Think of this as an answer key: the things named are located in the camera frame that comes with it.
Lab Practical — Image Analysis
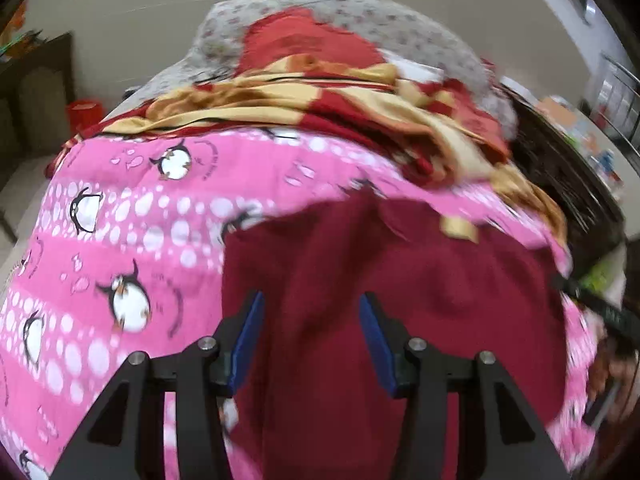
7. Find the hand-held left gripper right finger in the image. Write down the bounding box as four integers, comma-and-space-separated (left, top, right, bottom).
360, 291, 571, 480

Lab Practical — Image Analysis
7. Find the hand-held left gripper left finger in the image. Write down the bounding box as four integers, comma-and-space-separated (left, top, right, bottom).
50, 290, 266, 480

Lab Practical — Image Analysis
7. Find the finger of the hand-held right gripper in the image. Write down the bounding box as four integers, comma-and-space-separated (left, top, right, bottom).
550, 271, 608, 311

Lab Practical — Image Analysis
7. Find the maroon cloth garment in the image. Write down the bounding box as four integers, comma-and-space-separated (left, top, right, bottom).
220, 187, 576, 480

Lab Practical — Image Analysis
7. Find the person's right hand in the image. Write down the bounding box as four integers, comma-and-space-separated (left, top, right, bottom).
587, 340, 640, 411

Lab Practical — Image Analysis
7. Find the green printed packet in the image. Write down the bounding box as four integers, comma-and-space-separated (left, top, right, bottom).
582, 255, 626, 291

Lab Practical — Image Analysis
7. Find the dark carved wooden headboard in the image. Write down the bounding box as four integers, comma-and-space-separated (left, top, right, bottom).
500, 82, 628, 281

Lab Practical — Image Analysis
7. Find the orange paper card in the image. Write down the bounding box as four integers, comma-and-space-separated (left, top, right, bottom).
537, 97, 581, 133

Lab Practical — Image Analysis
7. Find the pink penguin print blanket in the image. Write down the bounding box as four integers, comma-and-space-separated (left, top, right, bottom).
0, 127, 601, 480

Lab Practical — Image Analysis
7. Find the metal railing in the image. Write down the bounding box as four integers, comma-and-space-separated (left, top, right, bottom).
582, 52, 640, 148

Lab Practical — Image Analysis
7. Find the red and gold blanket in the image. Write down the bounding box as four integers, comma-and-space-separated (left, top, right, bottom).
45, 7, 571, 251

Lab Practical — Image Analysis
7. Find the red plastic bucket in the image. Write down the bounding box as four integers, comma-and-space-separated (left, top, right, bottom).
65, 100, 103, 133

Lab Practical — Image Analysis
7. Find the dark wooden cabinet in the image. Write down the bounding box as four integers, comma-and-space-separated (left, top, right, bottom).
0, 32, 76, 161

